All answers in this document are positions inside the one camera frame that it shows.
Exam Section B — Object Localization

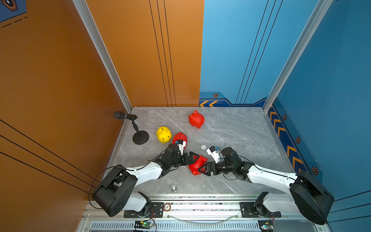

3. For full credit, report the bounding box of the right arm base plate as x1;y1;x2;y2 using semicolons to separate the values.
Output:
240;202;282;218

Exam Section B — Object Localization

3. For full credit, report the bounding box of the left aluminium corner post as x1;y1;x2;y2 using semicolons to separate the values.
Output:
72;0;133;113

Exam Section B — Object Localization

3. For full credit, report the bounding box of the red piggy bank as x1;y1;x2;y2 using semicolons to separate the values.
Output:
188;155;207;176
172;132;187;145
188;110;205;129

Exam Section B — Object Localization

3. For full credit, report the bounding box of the black microphone on stand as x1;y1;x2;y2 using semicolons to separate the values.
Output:
113;111;149;145

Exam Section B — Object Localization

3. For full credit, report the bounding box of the aluminium corner post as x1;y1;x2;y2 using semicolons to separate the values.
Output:
72;0;133;113
262;0;333;113

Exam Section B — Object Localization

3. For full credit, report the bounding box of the left circuit board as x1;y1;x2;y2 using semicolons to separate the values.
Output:
133;220;154;232

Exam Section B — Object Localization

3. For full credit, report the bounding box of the yellow piggy bank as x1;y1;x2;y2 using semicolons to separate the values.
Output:
156;126;172;144

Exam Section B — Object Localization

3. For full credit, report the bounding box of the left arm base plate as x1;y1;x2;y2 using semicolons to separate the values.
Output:
124;202;164;218

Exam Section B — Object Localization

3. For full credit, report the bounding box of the right aluminium corner post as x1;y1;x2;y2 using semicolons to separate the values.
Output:
262;0;333;113

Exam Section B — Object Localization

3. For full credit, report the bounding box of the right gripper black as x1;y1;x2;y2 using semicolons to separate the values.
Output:
197;160;235;177

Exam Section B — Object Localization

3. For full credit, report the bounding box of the circuit board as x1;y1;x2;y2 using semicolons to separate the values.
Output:
133;220;154;232
258;220;274;232

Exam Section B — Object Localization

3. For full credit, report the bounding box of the right circuit board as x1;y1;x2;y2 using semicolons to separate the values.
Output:
258;220;274;232

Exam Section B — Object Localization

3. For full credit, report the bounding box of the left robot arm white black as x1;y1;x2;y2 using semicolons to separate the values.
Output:
92;144;200;217

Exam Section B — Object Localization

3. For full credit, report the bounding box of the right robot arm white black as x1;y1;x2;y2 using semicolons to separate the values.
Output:
198;147;334;225

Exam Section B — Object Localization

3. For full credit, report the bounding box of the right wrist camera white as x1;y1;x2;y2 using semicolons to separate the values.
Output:
206;146;221;163

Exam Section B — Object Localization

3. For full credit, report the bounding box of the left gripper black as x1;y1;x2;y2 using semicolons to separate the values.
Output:
169;151;200;169

